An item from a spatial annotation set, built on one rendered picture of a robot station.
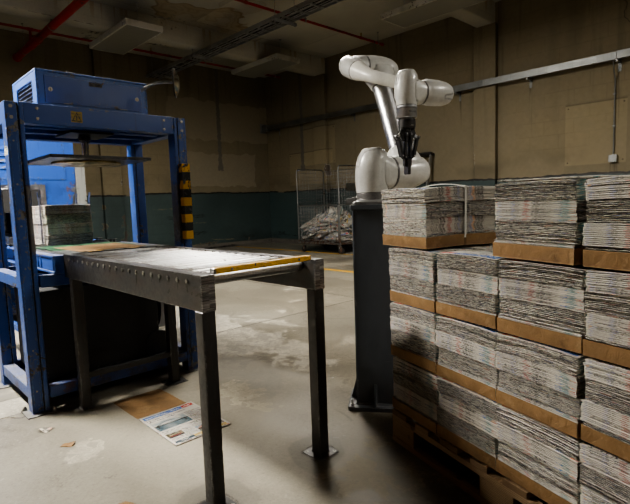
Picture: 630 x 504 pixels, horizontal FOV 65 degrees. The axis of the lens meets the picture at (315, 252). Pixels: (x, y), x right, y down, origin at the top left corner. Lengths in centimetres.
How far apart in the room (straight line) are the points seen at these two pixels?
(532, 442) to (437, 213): 81
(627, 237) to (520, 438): 69
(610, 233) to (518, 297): 35
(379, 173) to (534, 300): 111
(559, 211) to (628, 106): 707
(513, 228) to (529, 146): 735
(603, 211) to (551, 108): 748
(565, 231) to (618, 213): 14
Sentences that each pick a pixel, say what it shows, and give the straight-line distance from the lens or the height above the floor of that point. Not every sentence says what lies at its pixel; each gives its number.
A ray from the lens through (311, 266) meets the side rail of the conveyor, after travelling 194.
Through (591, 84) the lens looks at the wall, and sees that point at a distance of 870.
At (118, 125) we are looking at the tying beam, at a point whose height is 147.
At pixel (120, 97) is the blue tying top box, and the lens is 316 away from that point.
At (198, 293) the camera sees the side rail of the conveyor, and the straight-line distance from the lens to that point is 164.
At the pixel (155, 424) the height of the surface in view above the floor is 1.
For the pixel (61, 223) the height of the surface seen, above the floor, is 94.
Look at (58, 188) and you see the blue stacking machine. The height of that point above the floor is 123.
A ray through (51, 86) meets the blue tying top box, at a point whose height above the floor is 166.
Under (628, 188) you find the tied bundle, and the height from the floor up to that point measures 103.
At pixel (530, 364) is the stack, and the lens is 159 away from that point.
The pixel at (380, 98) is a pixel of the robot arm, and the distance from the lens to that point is 272.
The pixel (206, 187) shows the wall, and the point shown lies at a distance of 1198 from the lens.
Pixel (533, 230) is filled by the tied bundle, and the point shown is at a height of 92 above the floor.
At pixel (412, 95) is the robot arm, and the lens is 226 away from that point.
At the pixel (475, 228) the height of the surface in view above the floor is 90.
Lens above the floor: 102
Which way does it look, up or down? 6 degrees down
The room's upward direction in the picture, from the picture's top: 2 degrees counter-clockwise
